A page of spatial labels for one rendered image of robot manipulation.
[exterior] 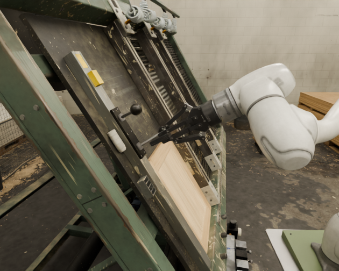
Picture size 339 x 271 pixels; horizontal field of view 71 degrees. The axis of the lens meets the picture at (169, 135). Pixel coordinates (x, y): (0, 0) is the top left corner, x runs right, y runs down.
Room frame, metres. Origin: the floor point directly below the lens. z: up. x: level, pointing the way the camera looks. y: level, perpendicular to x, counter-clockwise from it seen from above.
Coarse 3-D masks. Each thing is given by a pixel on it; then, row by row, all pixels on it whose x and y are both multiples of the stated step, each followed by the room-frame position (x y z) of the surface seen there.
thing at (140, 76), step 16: (144, 0) 1.26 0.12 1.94; (144, 16) 1.23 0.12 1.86; (112, 32) 1.24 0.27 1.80; (128, 32) 1.21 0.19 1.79; (128, 48) 1.22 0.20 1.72; (128, 64) 1.22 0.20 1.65; (144, 80) 1.20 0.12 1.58; (144, 96) 1.20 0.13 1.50; (160, 96) 1.23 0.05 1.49; (160, 112) 1.19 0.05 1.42; (176, 144) 1.17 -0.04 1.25; (192, 160) 1.15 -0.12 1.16; (208, 192) 1.13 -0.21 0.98
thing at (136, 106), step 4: (132, 104) 0.74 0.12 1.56; (136, 104) 0.73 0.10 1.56; (132, 108) 0.72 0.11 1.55; (136, 108) 0.72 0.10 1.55; (140, 108) 0.73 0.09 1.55; (128, 112) 0.76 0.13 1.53; (132, 112) 0.72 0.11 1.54; (136, 112) 0.72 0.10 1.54; (140, 112) 0.73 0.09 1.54; (120, 116) 0.79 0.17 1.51; (124, 116) 0.78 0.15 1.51
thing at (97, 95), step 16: (80, 64) 0.81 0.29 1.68; (80, 80) 0.80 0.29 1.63; (96, 96) 0.79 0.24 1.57; (112, 128) 0.78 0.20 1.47; (128, 144) 0.77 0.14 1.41; (144, 160) 0.78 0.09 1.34; (160, 192) 0.75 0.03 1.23; (160, 208) 0.75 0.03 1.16; (176, 208) 0.77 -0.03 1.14; (176, 224) 0.73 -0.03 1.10; (192, 240) 0.73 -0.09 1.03; (192, 256) 0.72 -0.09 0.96; (208, 256) 0.75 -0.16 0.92
